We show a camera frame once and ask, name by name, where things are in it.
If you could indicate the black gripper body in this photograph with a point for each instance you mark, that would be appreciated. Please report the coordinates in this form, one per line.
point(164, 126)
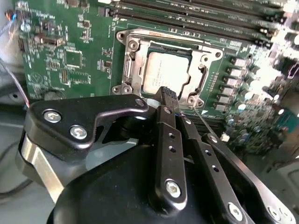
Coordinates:
point(116, 191)

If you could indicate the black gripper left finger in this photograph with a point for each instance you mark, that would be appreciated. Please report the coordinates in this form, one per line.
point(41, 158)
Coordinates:
point(169, 161)

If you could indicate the CPU with silver top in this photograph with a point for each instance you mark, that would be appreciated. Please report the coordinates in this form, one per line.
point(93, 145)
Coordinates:
point(163, 67)

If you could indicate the metal socket cover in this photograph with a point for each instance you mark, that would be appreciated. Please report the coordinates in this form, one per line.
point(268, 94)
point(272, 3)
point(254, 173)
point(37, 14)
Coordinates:
point(137, 67)

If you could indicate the metal locking lever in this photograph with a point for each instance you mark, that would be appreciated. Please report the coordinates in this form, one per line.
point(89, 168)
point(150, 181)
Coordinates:
point(203, 121)
point(127, 68)

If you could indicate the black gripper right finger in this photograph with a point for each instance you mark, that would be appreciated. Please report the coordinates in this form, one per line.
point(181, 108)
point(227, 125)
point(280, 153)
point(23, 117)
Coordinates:
point(210, 161)

